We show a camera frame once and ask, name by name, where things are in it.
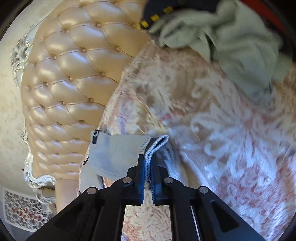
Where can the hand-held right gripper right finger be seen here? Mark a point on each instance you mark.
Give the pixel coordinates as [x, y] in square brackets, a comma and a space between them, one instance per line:
[155, 192]

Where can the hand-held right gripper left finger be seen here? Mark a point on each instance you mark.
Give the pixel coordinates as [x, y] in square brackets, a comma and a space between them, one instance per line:
[140, 185]

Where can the pink floral blanket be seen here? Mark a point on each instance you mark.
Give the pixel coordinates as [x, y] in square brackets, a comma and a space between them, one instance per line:
[219, 150]

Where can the white lace cloth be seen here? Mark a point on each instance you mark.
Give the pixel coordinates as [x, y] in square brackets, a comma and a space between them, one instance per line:
[20, 208]

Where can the beige tufted sofa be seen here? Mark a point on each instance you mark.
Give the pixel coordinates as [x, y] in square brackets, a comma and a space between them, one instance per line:
[69, 81]

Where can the pale grey garment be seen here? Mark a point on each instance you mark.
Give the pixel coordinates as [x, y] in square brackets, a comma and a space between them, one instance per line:
[242, 51]

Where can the red cloth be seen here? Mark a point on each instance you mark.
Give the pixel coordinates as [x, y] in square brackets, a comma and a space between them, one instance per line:
[272, 19]

